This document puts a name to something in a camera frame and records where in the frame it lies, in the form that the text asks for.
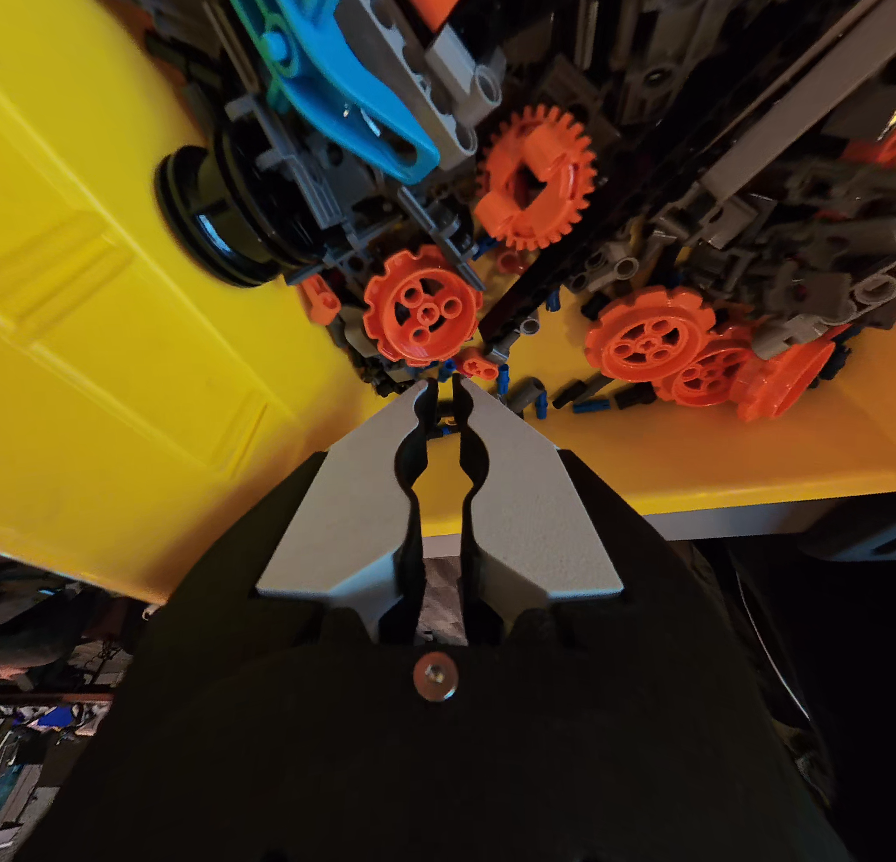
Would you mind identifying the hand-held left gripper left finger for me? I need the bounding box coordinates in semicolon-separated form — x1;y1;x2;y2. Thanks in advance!
255;379;439;644

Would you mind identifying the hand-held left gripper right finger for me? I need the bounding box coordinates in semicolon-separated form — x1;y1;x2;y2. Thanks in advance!
451;375;624;635

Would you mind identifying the yellow plastic bin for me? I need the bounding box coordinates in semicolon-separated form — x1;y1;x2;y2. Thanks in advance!
0;0;896;604

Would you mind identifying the pile of toy building pieces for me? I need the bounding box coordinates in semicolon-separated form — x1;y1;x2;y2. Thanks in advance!
63;0;896;429

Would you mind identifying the orange sprocket wheel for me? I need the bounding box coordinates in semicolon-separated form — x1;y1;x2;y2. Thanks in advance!
658;330;757;408
363;245;484;367
584;287;716;383
735;340;837;423

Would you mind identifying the black toy wheel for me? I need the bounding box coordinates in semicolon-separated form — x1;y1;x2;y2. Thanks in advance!
155;134;323;289

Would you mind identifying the person's black shirt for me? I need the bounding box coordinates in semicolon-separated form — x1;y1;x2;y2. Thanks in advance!
693;536;896;862

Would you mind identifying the orange toothed gear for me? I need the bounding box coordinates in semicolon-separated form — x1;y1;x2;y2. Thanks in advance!
476;105;597;250

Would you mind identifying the blue brick separator tool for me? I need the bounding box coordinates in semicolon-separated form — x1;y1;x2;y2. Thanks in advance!
210;0;441;184

